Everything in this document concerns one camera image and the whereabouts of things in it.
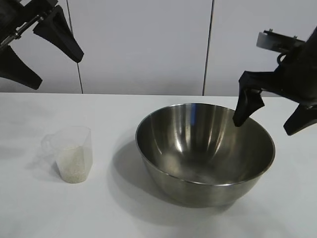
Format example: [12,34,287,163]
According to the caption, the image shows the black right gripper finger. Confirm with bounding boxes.
[232,70,275,128]
[283,103,317,136]

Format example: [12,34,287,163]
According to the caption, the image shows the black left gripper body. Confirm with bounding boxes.
[0,0,59,51]

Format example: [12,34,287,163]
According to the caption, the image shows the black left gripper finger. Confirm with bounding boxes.
[33,5,85,63]
[0,45,43,90]

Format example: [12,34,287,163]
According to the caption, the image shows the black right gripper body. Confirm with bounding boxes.
[262,31,317,108]

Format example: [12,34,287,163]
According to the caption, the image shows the stainless steel mixing bowl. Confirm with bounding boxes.
[135,103,276,208]

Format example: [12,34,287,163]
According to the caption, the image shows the clear plastic measuring cup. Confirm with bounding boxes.
[41,125,94,184]

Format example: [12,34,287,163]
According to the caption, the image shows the white rice grains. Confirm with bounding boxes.
[55,145,93,184]

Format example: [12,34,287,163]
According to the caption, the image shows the black camera cable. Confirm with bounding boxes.
[276,51,289,66]

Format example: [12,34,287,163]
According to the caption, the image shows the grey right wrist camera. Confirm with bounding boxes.
[256,29,307,54]

